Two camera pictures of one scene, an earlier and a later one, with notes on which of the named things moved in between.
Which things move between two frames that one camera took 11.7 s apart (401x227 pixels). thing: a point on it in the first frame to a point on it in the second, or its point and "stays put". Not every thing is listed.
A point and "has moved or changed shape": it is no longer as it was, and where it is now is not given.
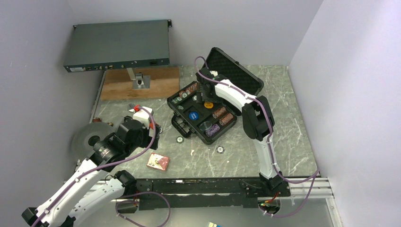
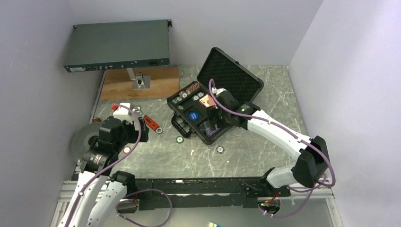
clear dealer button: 205,126 stays put
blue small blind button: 193,116 stays put
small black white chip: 179,139 stays put
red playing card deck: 158,161 has moved or changed shape
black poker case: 207,121 stays put
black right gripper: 200,90 to 213,113
